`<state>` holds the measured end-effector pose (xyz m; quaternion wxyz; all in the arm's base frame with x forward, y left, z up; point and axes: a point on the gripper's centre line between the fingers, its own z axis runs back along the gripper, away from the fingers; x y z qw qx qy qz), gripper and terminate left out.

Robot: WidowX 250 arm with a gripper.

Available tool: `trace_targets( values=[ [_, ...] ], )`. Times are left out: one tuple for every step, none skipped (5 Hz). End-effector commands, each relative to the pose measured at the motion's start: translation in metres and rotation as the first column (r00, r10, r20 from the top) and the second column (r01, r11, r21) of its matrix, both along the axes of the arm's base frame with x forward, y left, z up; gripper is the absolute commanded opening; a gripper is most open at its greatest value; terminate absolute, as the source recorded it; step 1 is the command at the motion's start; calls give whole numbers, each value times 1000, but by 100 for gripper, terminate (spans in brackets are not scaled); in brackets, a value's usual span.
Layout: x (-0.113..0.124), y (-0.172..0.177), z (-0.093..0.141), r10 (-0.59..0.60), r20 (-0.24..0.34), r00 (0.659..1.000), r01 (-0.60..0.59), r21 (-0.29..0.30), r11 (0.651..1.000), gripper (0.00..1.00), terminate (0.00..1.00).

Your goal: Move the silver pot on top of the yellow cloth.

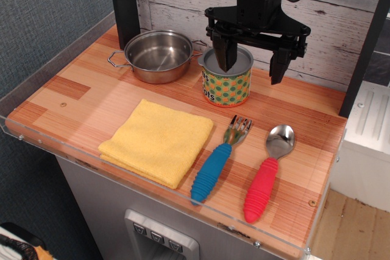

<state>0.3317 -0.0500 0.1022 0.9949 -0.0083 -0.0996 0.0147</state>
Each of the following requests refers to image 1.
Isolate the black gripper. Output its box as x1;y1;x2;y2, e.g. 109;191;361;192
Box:
205;0;311;85

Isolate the silver pot with handles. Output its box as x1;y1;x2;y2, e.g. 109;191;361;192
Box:
121;30;208;84

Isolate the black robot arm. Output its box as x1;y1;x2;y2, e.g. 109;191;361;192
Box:
205;0;311;85

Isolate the yellow folded cloth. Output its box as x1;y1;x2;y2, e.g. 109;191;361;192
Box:
98;99;213;189

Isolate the green orange patterned can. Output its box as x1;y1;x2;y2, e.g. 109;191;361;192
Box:
197;46;254;108

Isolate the white appliance at right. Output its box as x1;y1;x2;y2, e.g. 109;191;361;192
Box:
330;81;389;211

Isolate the clear acrylic table guard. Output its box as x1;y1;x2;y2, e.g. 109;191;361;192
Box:
1;16;346;259

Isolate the grey cabinet with dispenser panel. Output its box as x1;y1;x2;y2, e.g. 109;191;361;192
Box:
57;158;278;259

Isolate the dark bag with orange item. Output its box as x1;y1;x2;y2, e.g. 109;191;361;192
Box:
1;222;55;260

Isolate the red handled spoon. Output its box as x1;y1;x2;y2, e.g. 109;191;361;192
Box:
243;124;295;223

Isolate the blue handled fork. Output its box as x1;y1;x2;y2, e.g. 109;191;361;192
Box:
190;115;252;205

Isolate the black right vertical post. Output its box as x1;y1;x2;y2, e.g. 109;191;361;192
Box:
339;0;389;118

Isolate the black vertical post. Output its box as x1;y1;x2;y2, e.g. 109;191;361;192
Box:
112;0;140;49
339;0;389;118

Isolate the black left vertical post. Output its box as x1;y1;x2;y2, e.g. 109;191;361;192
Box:
112;0;140;49

